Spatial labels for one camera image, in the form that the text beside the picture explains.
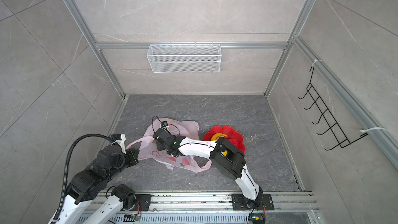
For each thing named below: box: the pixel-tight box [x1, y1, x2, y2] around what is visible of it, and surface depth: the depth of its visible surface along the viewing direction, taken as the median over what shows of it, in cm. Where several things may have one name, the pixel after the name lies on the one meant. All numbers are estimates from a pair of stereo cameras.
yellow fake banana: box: [210, 132, 228, 142], surface depth 96 cm
